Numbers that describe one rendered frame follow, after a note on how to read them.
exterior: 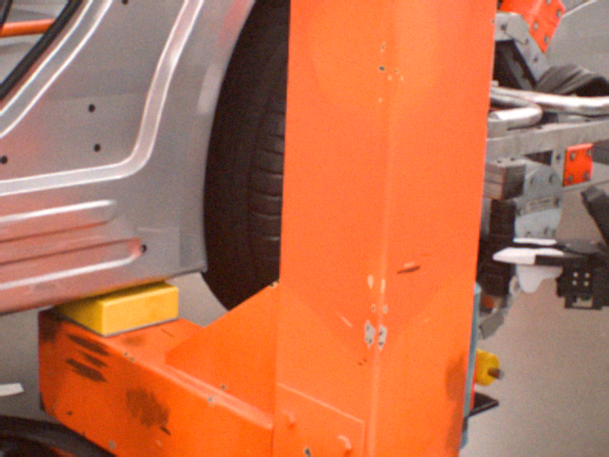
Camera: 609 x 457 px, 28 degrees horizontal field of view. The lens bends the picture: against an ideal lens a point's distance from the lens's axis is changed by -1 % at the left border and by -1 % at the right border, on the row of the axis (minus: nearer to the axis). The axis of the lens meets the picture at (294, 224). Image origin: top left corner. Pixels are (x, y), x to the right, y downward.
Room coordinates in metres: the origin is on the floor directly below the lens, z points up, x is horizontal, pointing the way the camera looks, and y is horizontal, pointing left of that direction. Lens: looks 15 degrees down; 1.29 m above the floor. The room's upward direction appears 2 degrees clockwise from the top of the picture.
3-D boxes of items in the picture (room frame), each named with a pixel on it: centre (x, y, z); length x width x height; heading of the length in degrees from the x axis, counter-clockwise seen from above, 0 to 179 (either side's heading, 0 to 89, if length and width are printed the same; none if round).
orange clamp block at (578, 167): (2.15, -0.47, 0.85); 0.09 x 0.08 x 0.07; 134
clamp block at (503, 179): (1.67, -0.26, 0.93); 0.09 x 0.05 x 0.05; 44
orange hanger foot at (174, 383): (1.59, 0.14, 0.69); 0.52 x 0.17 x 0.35; 44
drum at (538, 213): (1.88, -0.29, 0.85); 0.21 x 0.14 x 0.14; 44
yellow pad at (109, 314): (1.72, 0.26, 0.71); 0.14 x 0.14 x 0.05; 44
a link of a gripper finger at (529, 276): (1.62, -0.32, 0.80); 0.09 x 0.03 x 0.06; 97
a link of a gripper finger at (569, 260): (1.62, -0.37, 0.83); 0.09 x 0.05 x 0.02; 97
